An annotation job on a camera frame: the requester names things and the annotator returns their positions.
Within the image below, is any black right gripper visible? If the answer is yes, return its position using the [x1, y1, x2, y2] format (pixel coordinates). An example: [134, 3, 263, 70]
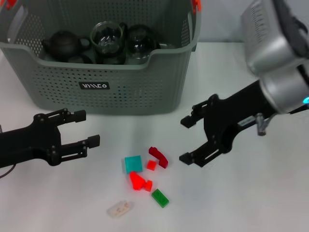
[179, 81, 276, 168]

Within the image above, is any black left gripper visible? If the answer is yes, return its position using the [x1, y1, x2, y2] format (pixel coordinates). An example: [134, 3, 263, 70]
[0, 108, 101, 169]

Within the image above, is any dark red curved brick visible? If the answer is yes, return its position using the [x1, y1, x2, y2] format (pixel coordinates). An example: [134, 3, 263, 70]
[148, 146, 169, 169]

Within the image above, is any teal square building plate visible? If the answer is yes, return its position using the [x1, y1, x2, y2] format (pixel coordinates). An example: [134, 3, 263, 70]
[124, 155, 143, 174]

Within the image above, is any green building plate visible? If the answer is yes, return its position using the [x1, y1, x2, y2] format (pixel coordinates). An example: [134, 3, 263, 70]
[151, 188, 169, 208]

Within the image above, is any grey perforated storage bin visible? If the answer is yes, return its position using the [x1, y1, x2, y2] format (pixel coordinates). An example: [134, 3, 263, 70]
[0, 0, 202, 116]

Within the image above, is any bright red slope brick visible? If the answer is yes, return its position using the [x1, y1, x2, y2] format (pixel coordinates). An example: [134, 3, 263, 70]
[129, 171, 147, 191]

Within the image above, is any black clay teapot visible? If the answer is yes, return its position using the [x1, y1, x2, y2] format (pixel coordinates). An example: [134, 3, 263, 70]
[41, 29, 92, 62]

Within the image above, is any translucent white building brick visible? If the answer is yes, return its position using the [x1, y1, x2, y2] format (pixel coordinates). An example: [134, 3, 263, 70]
[106, 200, 135, 218]

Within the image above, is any left gripper cable with plug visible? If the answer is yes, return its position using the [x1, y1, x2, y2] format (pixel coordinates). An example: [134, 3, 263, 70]
[0, 164, 15, 179]

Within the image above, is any grey right wrist camera housing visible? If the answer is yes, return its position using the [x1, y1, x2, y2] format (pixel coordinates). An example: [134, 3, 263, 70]
[240, 0, 309, 73]

